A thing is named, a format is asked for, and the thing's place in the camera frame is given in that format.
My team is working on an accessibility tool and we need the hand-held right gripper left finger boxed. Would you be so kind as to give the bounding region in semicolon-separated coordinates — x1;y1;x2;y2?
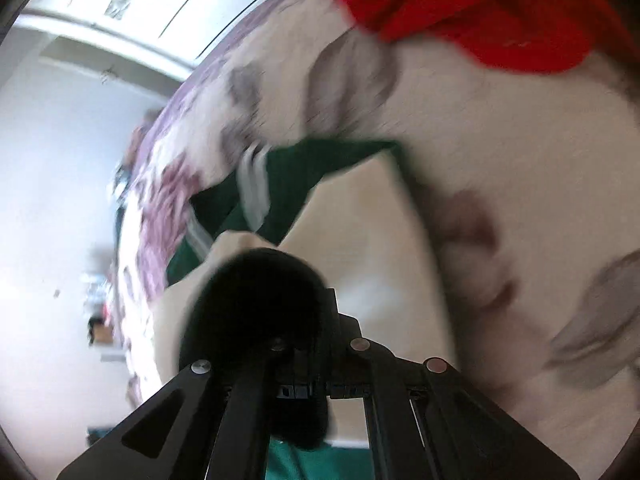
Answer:
56;338;313;480

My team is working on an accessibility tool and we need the red garment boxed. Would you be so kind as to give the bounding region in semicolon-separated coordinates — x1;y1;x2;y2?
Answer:
305;0;640;74

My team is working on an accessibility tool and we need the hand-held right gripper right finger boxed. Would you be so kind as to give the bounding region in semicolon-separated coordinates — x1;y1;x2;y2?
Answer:
324;288;582;480

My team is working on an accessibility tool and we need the white wardrobe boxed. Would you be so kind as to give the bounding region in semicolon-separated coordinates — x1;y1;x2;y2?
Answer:
15;0;311;82

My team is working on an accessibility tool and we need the green jacket with striped trim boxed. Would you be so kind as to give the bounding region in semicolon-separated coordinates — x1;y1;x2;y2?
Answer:
150;137;463;480

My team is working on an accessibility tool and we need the floral blanket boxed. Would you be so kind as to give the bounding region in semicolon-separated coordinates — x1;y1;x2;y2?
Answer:
112;0;640;461

